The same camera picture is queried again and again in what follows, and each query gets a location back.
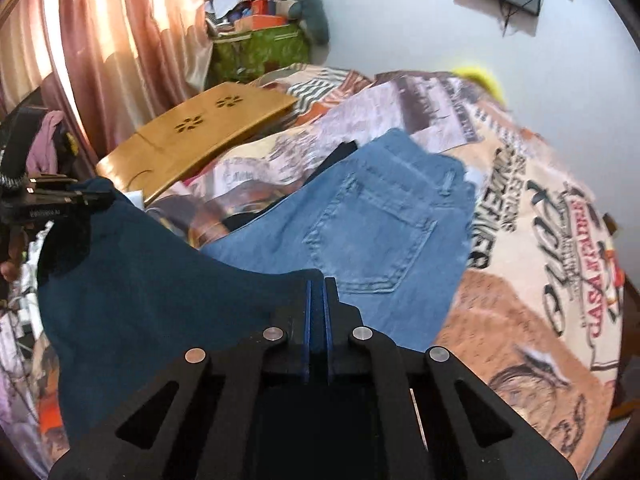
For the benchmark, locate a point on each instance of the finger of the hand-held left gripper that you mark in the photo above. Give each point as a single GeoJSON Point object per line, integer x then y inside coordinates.
{"type": "Point", "coordinates": [87, 199]}

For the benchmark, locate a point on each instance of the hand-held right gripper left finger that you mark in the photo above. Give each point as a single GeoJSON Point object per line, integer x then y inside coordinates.
{"type": "Point", "coordinates": [312, 330]}

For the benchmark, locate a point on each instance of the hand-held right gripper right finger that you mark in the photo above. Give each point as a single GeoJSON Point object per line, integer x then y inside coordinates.
{"type": "Point", "coordinates": [330, 330]}

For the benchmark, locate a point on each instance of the dark teal pants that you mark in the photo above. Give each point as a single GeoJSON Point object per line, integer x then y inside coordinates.
{"type": "Point", "coordinates": [150, 285]}

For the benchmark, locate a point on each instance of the person's left hand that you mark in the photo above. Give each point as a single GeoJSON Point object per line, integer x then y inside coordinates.
{"type": "Point", "coordinates": [11, 255]}

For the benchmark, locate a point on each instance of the pink cloth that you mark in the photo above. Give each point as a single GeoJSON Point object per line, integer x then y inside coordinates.
{"type": "Point", "coordinates": [45, 142]}

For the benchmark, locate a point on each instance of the blue jeans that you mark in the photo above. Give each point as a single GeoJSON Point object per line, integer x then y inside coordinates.
{"type": "Point", "coordinates": [375, 220]}

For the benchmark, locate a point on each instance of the wooden lap table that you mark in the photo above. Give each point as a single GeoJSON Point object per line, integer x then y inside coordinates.
{"type": "Point", "coordinates": [190, 130]}

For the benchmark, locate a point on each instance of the pink curtain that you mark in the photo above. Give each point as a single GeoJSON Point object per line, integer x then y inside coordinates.
{"type": "Point", "coordinates": [125, 20]}

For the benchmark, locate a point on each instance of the printed blanket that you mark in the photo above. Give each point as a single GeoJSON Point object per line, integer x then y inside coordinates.
{"type": "Point", "coordinates": [525, 285]}

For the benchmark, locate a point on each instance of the green patterned storage box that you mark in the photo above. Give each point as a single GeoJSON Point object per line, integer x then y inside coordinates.
{"type": "Point", "coordinates": [260, 52]}

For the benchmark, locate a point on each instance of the orange box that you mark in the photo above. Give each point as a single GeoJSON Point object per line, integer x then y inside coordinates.
{"type": "Point", "coordinates": [262, 20]}

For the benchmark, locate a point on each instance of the yellow object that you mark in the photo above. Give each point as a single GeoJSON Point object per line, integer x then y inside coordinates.
{"type": "Point", "coordinates": [477, 72]}

